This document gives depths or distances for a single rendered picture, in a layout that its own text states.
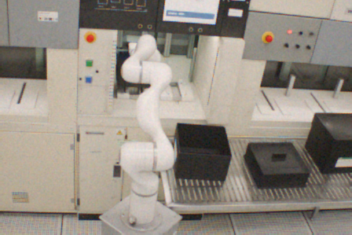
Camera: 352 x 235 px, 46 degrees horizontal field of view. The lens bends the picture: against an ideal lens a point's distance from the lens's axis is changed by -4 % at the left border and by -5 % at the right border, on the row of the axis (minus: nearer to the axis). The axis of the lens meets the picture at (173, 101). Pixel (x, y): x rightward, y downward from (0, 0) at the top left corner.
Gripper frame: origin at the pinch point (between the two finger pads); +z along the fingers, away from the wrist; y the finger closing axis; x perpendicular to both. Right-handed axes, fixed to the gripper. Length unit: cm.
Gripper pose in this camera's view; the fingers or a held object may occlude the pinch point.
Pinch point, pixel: (136, 42)
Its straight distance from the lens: 263.5
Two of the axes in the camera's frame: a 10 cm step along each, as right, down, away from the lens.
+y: 9.8, 0.4, 1.8
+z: -1.3, -5.2, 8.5
